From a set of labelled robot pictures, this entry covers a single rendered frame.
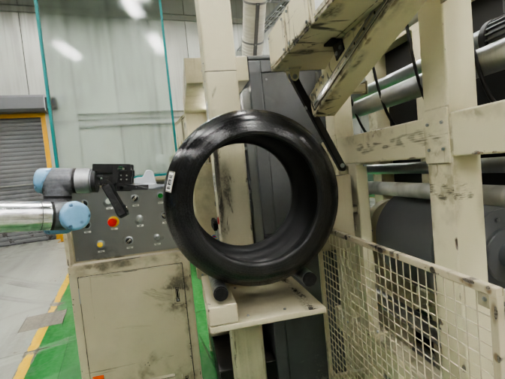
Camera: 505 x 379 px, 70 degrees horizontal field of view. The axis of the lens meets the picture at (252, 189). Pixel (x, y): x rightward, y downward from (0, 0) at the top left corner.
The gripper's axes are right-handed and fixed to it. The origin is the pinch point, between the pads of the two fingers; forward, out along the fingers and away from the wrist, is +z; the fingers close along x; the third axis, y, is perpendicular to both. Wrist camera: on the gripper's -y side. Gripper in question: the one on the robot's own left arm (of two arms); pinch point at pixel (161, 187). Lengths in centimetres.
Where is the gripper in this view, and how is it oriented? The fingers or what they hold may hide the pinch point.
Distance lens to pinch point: 115.6
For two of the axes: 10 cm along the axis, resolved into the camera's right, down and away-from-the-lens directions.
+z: 9.8, 0.0, 2.0
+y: 0.1, -10.0, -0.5
